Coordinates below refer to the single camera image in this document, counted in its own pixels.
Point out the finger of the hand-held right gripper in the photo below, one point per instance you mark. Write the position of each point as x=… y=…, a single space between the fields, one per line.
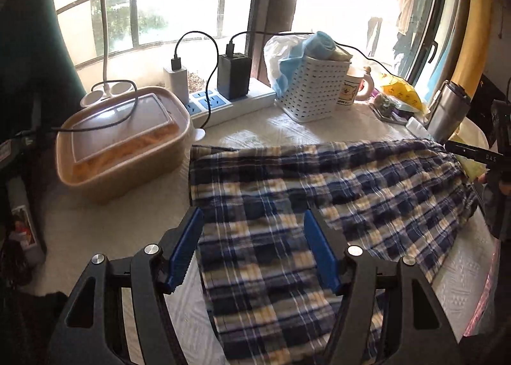
x=475 y=153

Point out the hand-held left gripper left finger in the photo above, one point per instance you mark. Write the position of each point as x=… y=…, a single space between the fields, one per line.
x=184 y=251

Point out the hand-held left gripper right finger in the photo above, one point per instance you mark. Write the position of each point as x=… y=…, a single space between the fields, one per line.
x=319 y=253

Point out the blue plaid shirt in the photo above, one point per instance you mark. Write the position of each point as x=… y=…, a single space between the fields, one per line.
x=279 y=197

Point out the steel tumbler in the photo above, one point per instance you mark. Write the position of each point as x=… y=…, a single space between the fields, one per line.
x=449 y=113

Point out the white textured tablecloth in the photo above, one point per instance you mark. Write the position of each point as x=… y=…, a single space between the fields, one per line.
x=131 y=225

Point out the white tube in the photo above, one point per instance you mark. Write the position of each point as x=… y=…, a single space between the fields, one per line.
x=416 y=126

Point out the yellow packet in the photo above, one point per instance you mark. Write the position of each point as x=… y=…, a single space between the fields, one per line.
x=403 y=91

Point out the small cluttered tray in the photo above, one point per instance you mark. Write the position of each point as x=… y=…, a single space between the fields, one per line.
x=385 y=107

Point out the beige food container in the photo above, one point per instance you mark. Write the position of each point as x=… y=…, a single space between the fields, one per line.
x=119 y=149

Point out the yellow curtain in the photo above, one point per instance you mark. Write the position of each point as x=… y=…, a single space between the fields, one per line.
x=475 y=29

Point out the white bear mug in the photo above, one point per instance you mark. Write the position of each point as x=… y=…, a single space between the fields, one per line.
x=351 y=87

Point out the hanging dark garment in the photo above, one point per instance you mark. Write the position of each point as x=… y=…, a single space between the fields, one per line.
x=373 y=35

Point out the white power strip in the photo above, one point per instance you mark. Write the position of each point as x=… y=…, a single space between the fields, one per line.
x=239 y=103

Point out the white perforated basket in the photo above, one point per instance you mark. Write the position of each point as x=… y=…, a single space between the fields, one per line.
x=315 y=89

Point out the dark labelled cylinder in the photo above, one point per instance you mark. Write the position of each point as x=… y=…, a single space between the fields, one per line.
x=22 y=213

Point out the white charger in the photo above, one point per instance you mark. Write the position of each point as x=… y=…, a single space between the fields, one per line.
x=176 y=83

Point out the black charger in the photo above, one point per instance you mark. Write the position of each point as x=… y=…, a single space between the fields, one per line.
x=234 y=75

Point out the blue rolled cloth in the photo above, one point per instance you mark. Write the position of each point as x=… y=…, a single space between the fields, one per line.
x=321 y=45

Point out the white desk lamp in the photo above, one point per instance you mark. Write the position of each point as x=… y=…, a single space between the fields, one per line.
x=104 y=29

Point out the glass window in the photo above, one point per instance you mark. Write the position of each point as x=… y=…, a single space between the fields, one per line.
x=179 y=5

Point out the dark teal curtain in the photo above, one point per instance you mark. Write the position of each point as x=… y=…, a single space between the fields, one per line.
x=36 y=37

